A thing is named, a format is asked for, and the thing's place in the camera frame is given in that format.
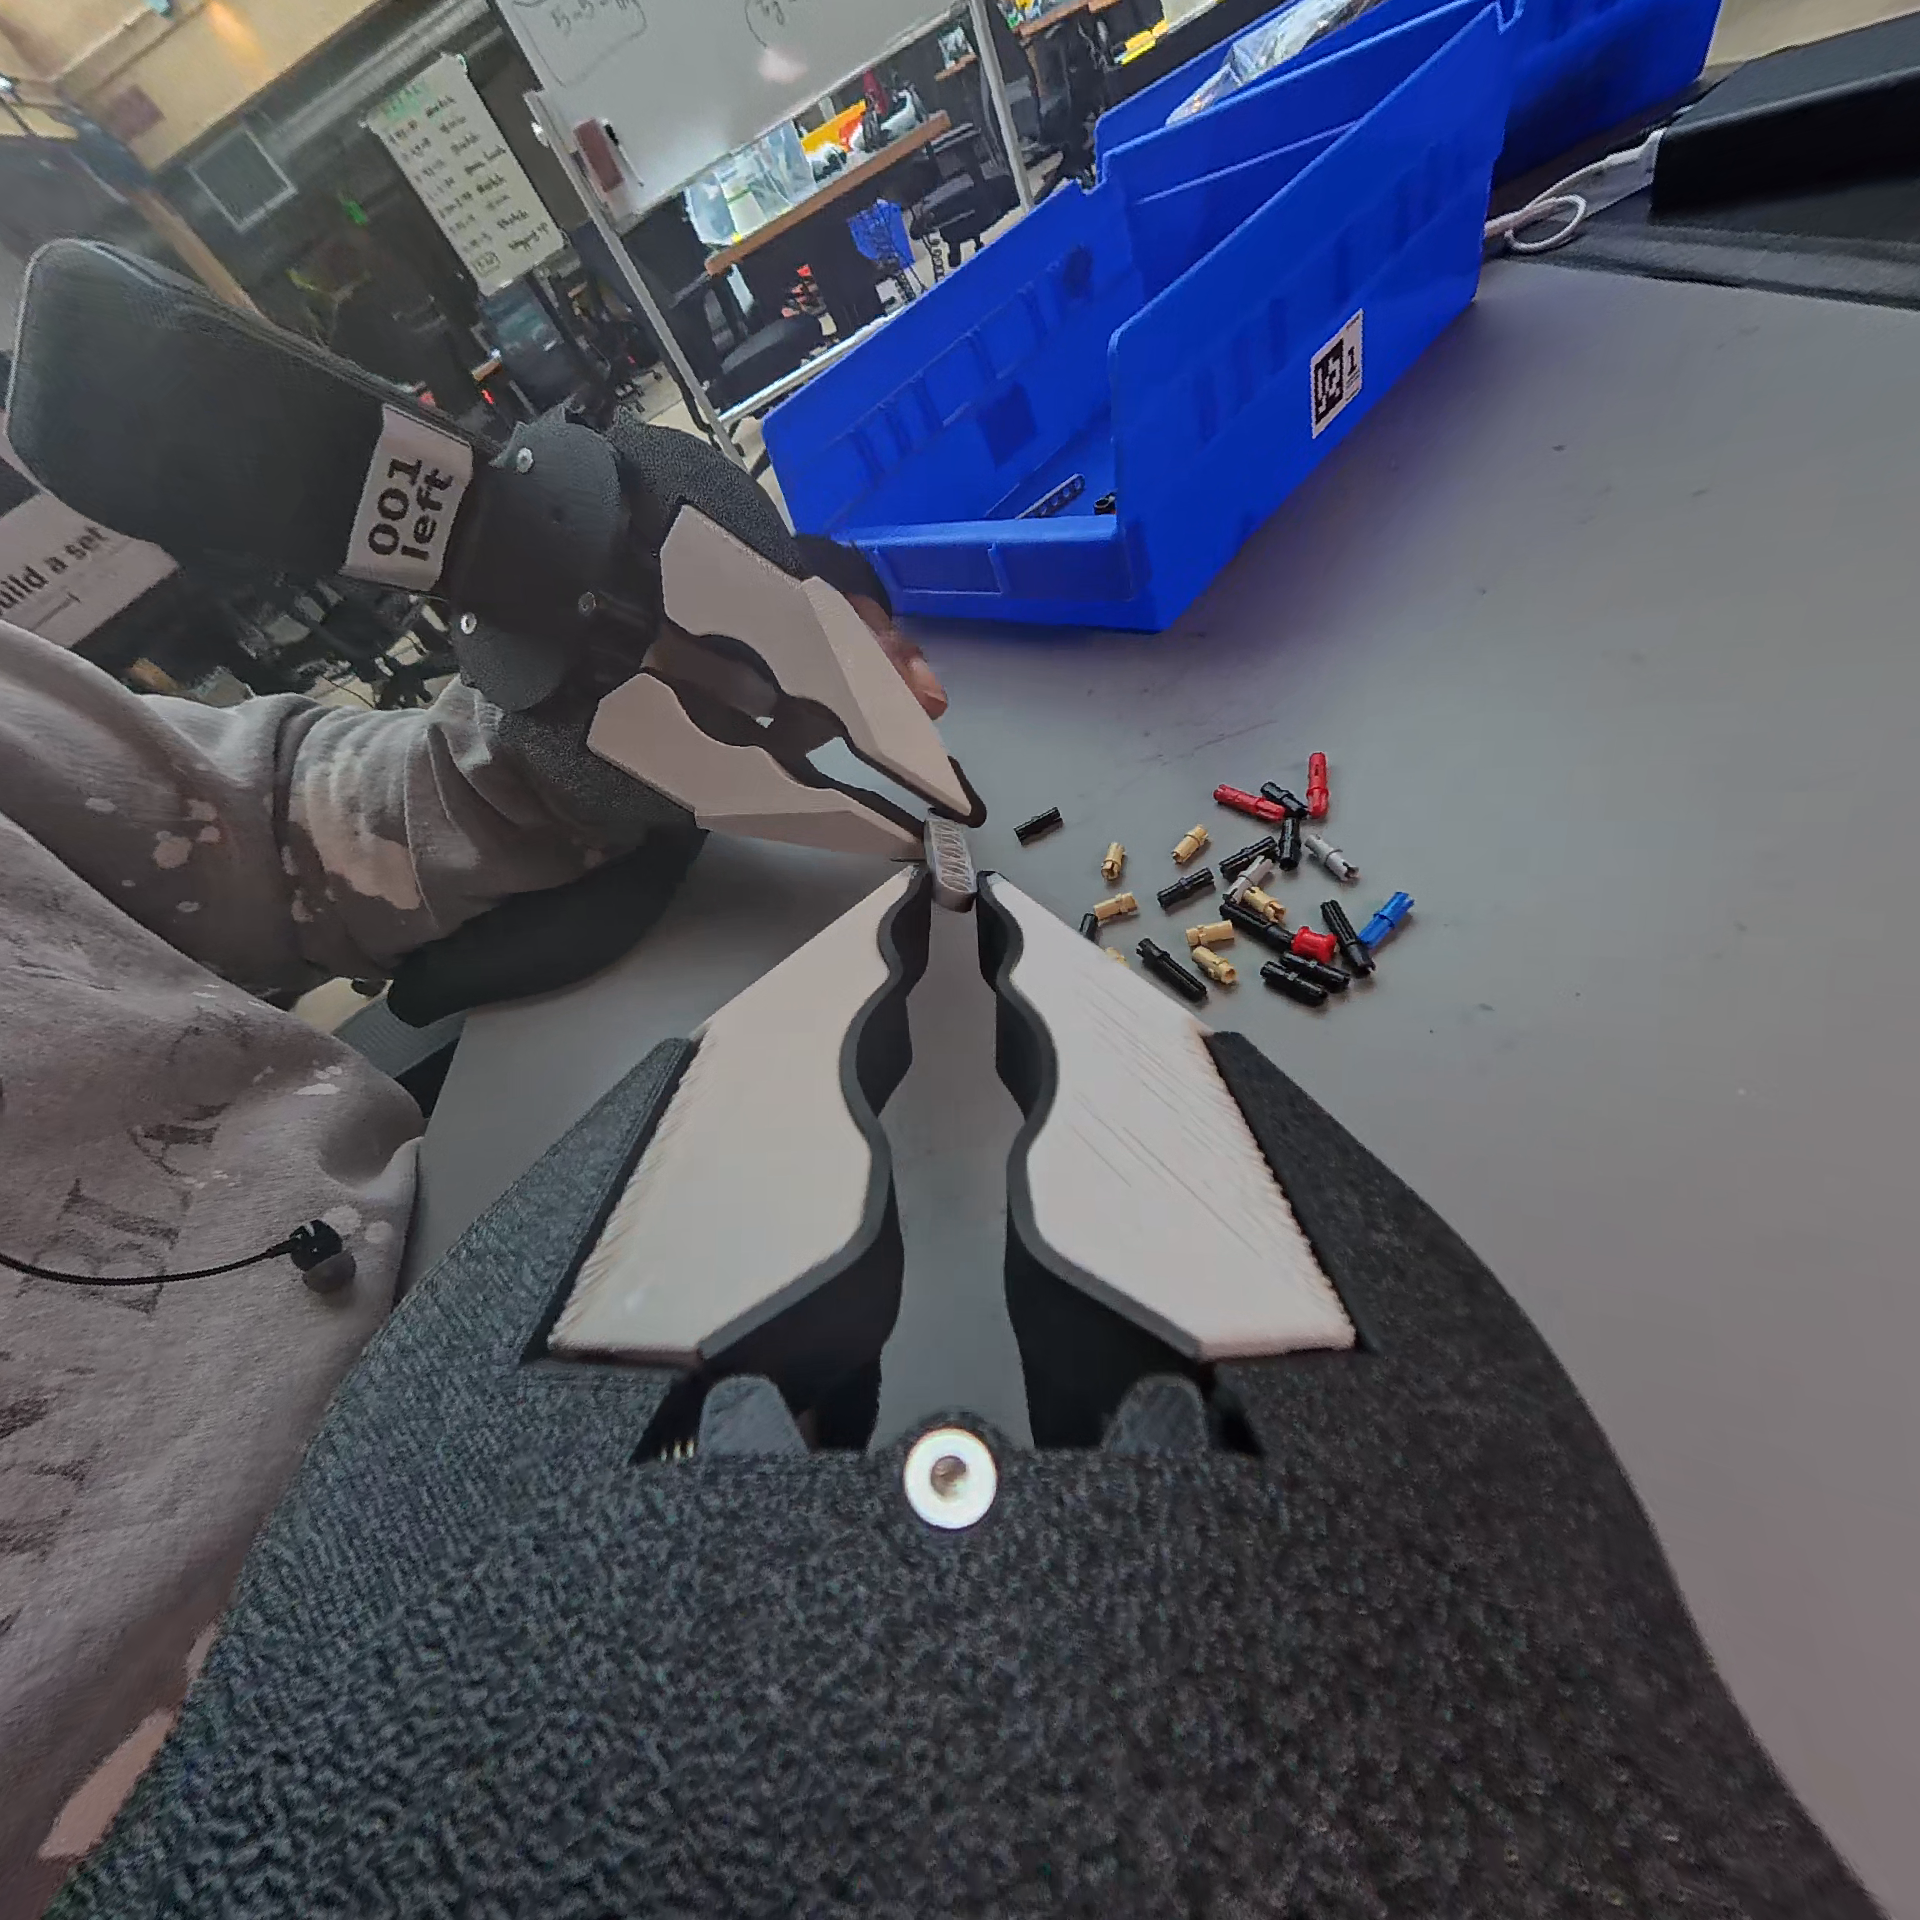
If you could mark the grey beam with tan pins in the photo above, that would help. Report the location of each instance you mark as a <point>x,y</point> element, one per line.
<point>950,869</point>

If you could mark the black power adapter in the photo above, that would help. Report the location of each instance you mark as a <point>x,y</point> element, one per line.
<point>1799,120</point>

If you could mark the clear bag of parts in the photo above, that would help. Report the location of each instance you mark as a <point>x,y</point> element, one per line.
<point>1276,53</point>

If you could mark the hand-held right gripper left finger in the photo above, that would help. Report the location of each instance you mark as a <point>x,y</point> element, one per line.
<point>720,1200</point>

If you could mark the small handwritten whiteboard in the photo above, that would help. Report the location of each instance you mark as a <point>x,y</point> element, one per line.
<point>465,172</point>

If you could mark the blue plastic bin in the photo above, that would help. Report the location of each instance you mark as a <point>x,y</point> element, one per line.
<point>1589,76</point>

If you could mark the person's left hand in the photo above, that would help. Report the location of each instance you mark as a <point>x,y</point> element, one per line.
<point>902,638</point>

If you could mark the grey desk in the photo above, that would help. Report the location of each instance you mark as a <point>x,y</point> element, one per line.
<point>1575,826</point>

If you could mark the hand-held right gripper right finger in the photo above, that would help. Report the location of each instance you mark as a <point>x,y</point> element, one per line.
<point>1172,1200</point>

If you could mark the blue bin with square tag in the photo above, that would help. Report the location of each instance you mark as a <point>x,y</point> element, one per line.
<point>1172,374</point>

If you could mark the person's left forearm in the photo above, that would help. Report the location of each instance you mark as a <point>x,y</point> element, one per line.
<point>376,810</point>

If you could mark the black connector pin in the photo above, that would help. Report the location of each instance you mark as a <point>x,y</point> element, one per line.
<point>1038,826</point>
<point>1172,966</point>

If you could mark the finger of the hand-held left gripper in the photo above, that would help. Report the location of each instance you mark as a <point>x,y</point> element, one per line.
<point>720,763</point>
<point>839,661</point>

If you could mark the black desk mat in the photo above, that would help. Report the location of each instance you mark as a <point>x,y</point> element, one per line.
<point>1724,224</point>

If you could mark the pile of small connector pins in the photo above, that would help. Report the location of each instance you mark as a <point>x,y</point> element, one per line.
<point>1276,885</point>

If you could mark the person's grey patterned hoodie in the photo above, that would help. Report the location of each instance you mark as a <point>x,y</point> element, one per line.
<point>149,1200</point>

